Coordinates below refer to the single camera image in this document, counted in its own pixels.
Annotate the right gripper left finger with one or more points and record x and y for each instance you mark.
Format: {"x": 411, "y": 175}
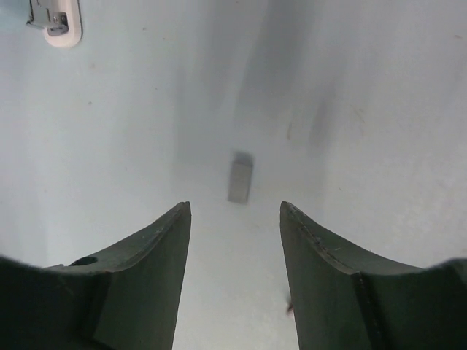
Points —
{"x": 125, "y": 296}

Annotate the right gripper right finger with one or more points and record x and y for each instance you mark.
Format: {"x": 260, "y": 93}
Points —
{"x": 346, "y": 297}

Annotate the beige deli stapler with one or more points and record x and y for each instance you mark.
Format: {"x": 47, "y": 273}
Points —
{"x": 58, "y": 20}

